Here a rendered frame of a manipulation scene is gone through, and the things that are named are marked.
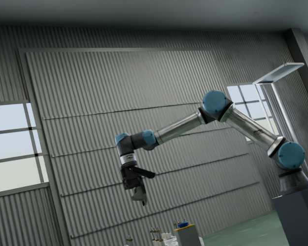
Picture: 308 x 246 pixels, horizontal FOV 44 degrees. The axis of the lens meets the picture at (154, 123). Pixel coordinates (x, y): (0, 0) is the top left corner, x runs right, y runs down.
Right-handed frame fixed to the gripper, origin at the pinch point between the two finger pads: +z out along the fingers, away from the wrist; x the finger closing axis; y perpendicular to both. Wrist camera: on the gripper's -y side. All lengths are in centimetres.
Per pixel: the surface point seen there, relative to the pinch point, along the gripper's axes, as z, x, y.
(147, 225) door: 13, -267, -74
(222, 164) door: -36, -302, -215
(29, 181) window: -67, -240, 45
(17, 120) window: -137, -241, 43
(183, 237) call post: 18.3, 44.5, 3.3
